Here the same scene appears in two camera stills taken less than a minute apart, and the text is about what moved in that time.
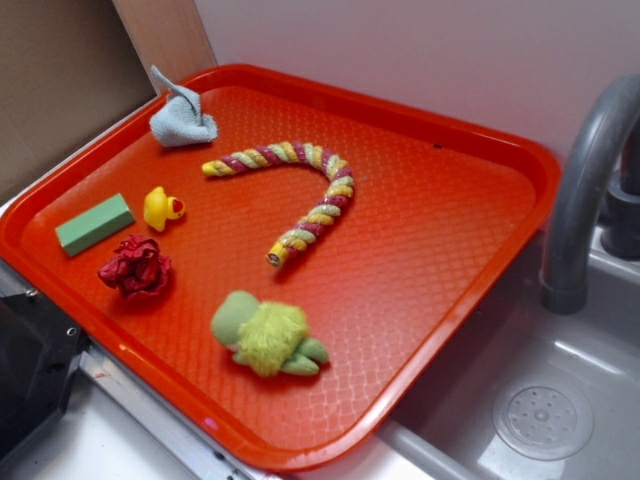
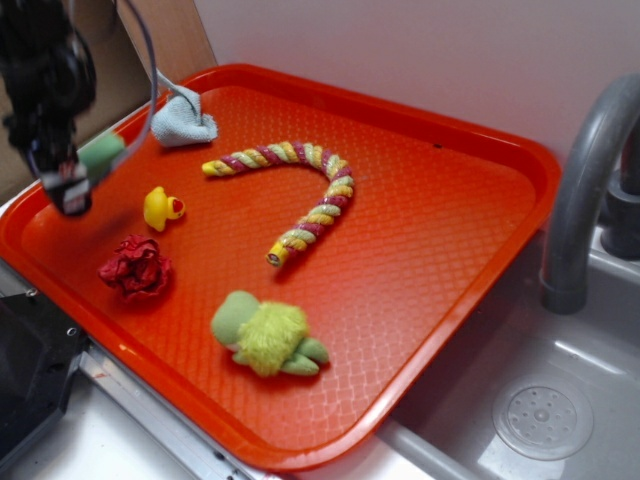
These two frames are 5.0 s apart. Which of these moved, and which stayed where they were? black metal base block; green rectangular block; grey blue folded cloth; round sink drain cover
Moved: green rectangular block
Stayed: black metal base block; round sink drain cover; grey blue folded cloth
